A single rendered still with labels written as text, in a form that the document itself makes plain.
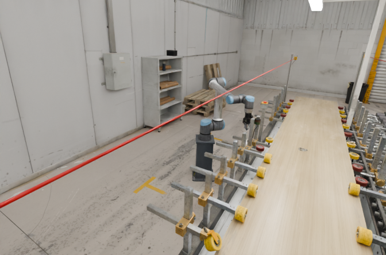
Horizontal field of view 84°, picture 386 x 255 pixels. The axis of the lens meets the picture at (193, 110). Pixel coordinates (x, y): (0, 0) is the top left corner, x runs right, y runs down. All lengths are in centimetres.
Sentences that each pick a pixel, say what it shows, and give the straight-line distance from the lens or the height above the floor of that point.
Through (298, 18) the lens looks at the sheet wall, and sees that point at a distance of 982.
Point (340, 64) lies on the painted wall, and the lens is 974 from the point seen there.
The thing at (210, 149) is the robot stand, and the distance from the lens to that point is 299.
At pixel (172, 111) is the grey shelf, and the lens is 546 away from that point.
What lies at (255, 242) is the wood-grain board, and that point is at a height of 90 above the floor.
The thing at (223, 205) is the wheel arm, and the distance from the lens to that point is 143.
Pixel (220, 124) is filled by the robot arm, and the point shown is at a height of 81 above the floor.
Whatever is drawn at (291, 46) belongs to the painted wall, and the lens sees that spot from 975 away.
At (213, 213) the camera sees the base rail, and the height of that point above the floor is 70.
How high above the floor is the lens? 191
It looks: 18 degrees down
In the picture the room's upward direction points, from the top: 2 degrees clockwise
